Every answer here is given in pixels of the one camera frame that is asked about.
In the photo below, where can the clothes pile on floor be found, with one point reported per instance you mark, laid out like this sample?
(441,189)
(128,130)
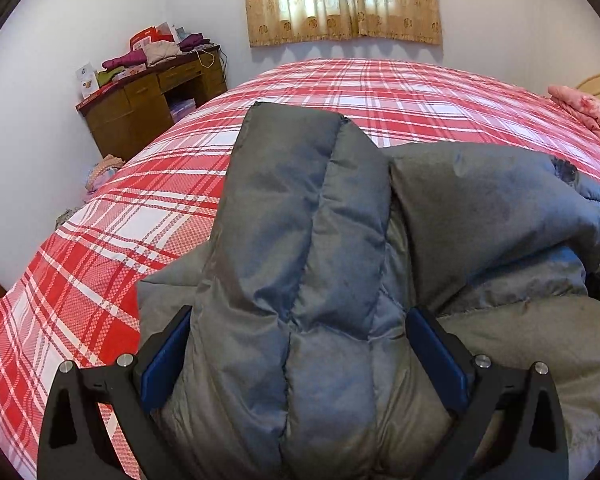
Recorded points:
(100,174)

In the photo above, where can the boxes inside desk shelf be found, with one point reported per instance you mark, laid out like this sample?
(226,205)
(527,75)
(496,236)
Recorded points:
(181,109)

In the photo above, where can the clothes pile on desk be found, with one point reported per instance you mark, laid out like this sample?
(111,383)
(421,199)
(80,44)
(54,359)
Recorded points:
(183,43)

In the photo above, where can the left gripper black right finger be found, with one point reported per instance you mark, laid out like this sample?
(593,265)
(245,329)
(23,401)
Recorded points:
(507,422)

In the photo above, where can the white card box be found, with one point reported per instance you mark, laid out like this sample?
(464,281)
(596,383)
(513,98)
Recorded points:
(87,77)

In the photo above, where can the brown wooden desk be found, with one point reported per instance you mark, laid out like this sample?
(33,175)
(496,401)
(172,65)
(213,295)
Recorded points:
(128,114)

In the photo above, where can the grey puffer jacket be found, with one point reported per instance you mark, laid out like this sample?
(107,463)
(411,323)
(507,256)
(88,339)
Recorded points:
(297,365)

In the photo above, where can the red gift box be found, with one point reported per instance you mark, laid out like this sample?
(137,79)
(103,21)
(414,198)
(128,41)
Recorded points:
(149,35)

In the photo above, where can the red plaid bed cover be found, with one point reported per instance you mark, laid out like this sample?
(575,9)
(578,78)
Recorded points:
(76,298)

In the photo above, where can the beige patterned window curtain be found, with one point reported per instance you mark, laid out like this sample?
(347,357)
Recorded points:
(274,22)

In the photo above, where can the pink floral pillow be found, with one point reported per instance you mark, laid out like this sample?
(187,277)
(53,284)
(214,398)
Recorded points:
(580,105)

